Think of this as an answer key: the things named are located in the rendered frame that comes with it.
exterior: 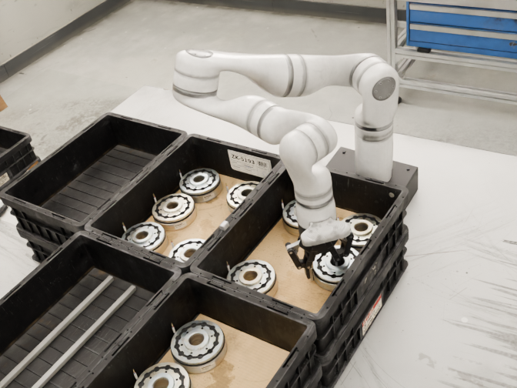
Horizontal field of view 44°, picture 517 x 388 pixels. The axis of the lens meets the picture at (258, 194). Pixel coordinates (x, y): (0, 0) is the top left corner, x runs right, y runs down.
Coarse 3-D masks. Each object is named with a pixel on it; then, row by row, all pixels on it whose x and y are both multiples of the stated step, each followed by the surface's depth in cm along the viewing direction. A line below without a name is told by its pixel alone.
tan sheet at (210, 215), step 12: (228, 180) 164; (240, 180) 163; (180, 192) 163; (204, 204) 158; (216, 204) 157; (204, 216) 154; (216, 216) 153; (192, 228) 151; (204, 228) 151; (216, 228) 150; (168, 240) 149; (180, 240) 148; (168, 252) 146
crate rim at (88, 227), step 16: (176, 144) 162; (224, 144) 159; (160, 160) 157; (144, 176) 153; (128, 192) 149; (256, 192) 142; (112, 208) 146; (240, 208) 139; (112, 240) 136; (208, 240) 133; (160, 256) 130; (192, 256) 129
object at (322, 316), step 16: (272, 176) 145; (352, 176) 141; (400, 208) 132; (384, 224) 128; (368, 240) 125; (368, 256) 123; (192, 272) 125; (352, 272) 119; (240, 288) 120; (336, 288) 117; (272, 304) 116; (288, 304) 115; (336, 304) 116; (320, 320) 112
